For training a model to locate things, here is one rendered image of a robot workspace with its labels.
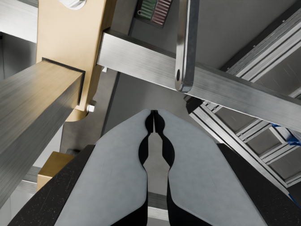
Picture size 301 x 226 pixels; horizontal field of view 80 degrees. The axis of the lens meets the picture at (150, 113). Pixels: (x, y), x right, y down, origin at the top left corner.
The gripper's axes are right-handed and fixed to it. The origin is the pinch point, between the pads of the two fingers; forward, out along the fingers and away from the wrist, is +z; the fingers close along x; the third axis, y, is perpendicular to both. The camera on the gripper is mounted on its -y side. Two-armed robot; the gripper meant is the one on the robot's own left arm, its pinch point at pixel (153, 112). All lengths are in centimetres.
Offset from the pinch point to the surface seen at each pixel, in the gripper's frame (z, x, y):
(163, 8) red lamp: 20.1, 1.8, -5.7
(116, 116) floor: 90, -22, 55
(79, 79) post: 4.8, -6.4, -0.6
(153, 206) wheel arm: 8.7, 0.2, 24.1
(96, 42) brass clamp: 6.0, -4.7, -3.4
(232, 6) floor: 90, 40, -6
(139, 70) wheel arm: 6.9, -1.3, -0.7
